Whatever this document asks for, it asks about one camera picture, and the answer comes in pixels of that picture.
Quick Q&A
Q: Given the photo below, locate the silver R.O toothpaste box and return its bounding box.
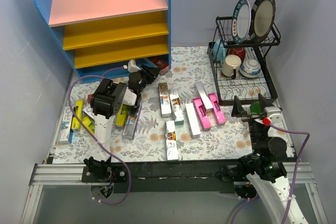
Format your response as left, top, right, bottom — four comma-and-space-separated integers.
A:
158, 82, 172, 118

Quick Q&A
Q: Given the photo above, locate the silver purple toothpaste box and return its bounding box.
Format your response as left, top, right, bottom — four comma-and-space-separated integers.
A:
122, 104, 142, 140

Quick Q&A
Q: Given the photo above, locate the yellow toothpaste box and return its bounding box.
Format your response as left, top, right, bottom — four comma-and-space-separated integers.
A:
71, 100, 84, 132
115, 104, 130, 127
82, 116, 95, 134

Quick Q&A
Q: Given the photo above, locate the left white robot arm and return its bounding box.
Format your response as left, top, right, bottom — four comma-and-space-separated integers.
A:
84, 60, 161, 182

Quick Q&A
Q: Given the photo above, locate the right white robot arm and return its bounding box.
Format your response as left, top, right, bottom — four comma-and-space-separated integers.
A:
232, 94, 307, 223

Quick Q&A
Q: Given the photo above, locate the blue shelf with coloured boards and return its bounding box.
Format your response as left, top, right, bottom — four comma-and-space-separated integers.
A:
33, 0, 172, 83

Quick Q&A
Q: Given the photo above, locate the green mug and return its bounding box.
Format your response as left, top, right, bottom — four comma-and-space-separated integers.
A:
250, 102, 261, 115

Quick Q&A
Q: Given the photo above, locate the pink toothpaste box right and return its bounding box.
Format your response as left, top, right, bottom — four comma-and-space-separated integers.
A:
208, 93, 226, 125

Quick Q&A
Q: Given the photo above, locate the pink toothpaste box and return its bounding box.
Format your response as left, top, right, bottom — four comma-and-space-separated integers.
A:
208, 93, 226, 125
193, 98, 212, 131

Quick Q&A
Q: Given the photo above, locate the blue and white bowl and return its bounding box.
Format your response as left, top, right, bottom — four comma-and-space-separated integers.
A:
239, 59, 261, 78

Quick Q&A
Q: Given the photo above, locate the pink toothpaste box left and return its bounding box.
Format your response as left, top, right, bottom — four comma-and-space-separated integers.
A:
193, 98, 212, 131

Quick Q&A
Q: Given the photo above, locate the silver toothpaste box upper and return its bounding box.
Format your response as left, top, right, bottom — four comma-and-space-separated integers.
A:
194, 81, 213, 113

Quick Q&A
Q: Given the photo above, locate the plain silver toothpaste box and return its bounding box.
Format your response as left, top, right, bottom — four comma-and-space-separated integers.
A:
185, 103, 201, 138

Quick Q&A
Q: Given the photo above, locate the floral table mat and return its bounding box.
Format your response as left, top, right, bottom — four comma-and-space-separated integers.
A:
52, 46, 252, 164

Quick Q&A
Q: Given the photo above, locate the silver blue R.O box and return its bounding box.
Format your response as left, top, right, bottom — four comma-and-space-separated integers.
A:
82, 104, 95, 120

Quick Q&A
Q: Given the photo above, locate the red ceramic bowl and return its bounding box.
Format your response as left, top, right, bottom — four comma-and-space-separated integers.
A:
227, 47, 246, 62

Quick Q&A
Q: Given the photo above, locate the light blue cup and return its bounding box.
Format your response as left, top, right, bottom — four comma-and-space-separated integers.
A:
212, 39, 227, 65

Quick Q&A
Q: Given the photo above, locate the yellow toothpaste box front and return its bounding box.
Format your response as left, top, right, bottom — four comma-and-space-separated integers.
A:
82, 116, 95, 134

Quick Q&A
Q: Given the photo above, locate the silver blue box far left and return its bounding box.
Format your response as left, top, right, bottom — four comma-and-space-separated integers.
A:
57, 106, 73, 145

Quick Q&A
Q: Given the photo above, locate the dark rimmed grey plate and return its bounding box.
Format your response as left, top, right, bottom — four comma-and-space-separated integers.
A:
249, 0, 276, 43

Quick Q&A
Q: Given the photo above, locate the white plate with green rim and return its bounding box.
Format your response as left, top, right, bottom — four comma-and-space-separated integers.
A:
232, 0, 251, 44

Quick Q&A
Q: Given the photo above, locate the black wire dish rack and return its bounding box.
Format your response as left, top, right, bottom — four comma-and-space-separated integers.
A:
207, 16, 281, 106

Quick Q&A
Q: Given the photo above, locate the cream mug with dark handle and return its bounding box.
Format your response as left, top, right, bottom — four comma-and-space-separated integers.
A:
222, 55, 242, 79

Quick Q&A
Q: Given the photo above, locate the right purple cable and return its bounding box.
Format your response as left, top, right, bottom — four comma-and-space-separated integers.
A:
230, 123, 311, 224

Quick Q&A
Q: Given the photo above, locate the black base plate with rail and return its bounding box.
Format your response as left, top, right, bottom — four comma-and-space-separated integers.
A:
20, 159, 329, 224

